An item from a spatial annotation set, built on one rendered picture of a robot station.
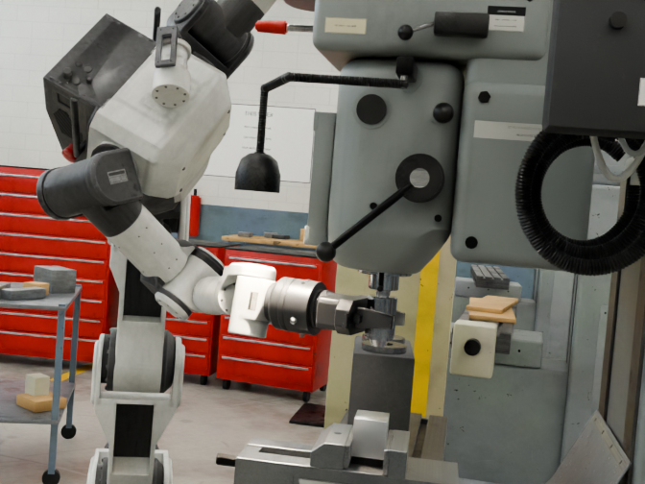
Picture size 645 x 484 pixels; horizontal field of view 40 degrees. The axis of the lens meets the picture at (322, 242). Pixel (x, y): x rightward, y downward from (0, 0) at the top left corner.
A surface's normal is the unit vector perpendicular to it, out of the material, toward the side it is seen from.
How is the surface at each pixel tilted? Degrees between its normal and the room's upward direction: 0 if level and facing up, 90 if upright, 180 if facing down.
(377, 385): 90
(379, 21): 90
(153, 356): 81
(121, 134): 96
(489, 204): 90
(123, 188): 74
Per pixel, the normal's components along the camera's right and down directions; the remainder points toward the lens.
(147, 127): 0.21, -0.47
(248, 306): -0.38, -0.16
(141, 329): 0.18, 0.15
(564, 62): -0.17, 0.04
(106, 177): 0.83, -0.18
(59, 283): 0.69, 0.09
